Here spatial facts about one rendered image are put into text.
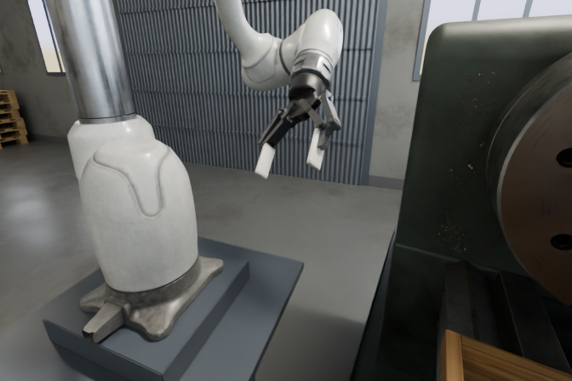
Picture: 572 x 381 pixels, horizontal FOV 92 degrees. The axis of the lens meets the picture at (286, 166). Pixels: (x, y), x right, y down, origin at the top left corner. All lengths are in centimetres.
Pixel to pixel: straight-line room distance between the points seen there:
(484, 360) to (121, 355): 46
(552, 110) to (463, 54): 18
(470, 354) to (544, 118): 25
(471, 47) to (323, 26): 30
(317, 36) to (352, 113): 223
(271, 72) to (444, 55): 39
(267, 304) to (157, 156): 35
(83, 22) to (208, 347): 58
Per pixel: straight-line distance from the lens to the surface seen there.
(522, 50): 51
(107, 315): 54
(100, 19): 63
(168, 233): 47
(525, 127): 36
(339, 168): 301
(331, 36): 67
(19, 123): 621
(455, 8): 289
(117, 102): 63
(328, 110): 50
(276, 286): 64
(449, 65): 50
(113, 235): 47
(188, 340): 51
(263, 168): 56
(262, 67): 72
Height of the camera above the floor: 119
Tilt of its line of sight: 20 degrees down
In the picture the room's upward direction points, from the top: straight up
